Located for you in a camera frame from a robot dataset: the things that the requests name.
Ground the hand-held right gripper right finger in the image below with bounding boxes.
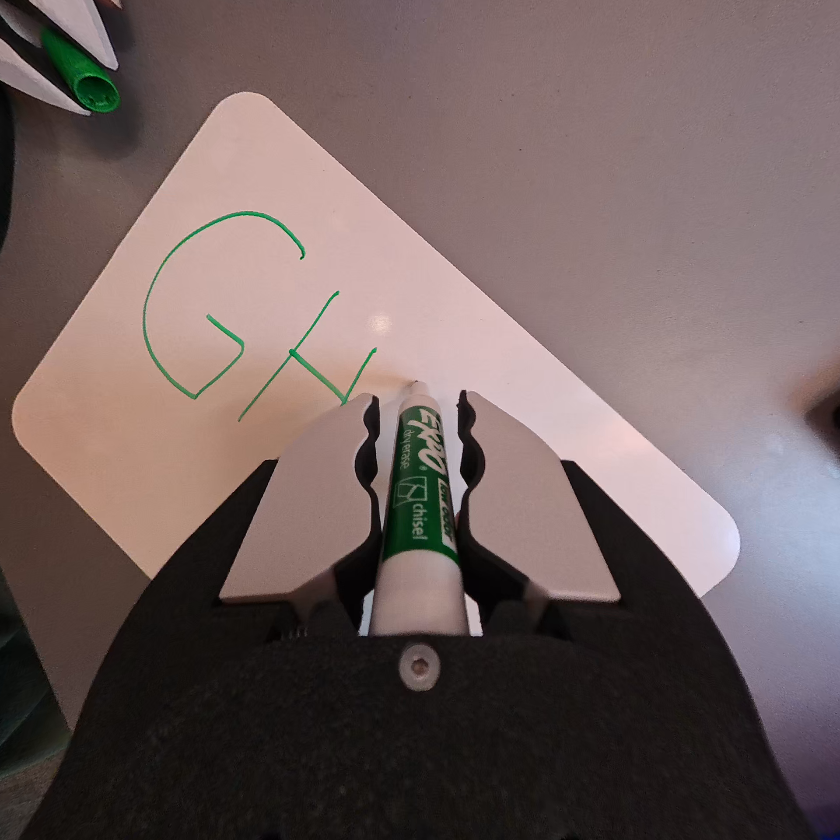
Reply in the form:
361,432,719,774
456,388,622,622

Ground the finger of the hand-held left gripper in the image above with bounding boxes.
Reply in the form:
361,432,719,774
39,0,121,72
0,38,93,118

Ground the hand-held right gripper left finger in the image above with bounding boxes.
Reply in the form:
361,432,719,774
220,392,383,622

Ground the green marker cap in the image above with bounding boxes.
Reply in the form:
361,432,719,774
41,26,122,112

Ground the green dry erase marker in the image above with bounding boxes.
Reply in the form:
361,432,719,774
369,378,471,637

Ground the white whiteboard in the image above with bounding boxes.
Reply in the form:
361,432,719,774
12,92,742,637

